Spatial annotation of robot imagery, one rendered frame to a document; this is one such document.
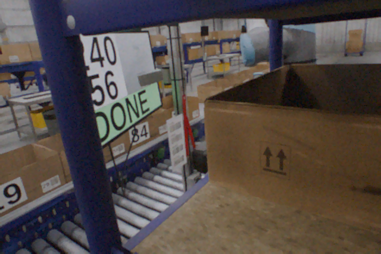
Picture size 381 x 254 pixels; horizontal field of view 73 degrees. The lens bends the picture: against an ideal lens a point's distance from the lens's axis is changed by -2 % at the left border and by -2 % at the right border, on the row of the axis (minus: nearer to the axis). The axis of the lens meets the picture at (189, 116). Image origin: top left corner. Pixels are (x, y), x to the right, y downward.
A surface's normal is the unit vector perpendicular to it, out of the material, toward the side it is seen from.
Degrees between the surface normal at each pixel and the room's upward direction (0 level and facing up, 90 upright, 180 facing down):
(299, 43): 89
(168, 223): 0
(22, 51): 89
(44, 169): 90
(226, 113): 90
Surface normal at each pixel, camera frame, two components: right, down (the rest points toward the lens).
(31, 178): 0.80, 0.11
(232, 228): -0.09, -0.95
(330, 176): -0.60, 0.30
